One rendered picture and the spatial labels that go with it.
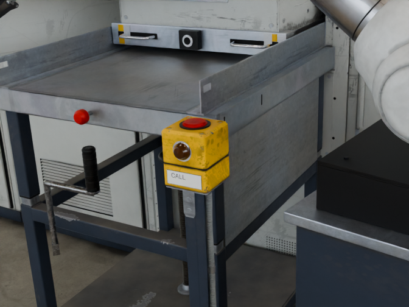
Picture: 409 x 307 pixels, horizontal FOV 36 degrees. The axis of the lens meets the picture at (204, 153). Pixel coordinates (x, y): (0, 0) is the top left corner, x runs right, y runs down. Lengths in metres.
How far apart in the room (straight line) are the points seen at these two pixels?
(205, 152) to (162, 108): 0.34
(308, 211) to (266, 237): 1.06
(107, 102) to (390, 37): 0.68
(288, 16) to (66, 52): 0.59
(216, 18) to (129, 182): 0.84
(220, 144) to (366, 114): 0.86
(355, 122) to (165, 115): 0.73
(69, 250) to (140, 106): 1.32
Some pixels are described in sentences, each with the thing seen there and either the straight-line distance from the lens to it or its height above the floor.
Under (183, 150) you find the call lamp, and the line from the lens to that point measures 0.96.
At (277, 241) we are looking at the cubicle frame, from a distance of 2.10.
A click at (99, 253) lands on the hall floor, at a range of 2.49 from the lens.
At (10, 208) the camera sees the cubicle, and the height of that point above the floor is 0.05.
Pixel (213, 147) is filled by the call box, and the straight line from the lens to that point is 0.98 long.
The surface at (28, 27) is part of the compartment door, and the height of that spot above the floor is 0.92.
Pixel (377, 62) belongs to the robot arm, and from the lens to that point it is 0.87.
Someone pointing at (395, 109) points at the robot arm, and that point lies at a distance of 0.82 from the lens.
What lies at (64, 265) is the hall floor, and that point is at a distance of 2.45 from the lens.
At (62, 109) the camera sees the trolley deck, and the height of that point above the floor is 0.82.
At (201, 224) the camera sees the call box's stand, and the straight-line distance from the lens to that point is 1.04.
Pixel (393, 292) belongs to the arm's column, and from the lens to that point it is 1.03.
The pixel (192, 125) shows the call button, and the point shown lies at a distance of 0.98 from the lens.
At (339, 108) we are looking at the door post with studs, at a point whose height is 0.67.
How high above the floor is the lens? 1.22
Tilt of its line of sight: 21 degrees down
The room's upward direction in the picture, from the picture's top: 3 degrees counter-clockwise
